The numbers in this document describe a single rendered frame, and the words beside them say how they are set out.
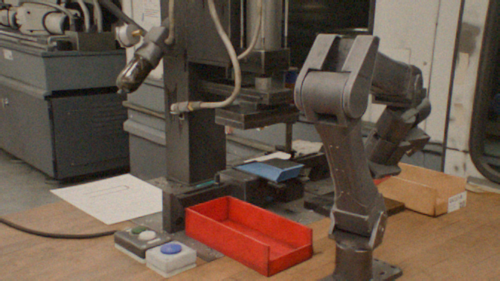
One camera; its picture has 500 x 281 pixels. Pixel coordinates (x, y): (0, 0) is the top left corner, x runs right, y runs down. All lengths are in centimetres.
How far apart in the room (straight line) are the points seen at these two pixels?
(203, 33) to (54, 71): 299
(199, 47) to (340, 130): 63
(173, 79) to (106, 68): 297
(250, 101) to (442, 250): 51
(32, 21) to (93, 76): 81
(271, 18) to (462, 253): 61
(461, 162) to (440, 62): 29
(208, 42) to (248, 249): 54
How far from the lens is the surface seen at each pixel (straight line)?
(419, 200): 142
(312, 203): 137
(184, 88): 149
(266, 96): 129
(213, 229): 116
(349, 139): 88
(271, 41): 131
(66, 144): 444
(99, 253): 120
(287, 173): 131
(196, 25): 143
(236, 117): 128
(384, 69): 97
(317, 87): 85
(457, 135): 173
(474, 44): 168
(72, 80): 438
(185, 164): 154
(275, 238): 120
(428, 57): 181
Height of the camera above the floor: 139
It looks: 14 degrees down
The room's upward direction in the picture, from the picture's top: straight up
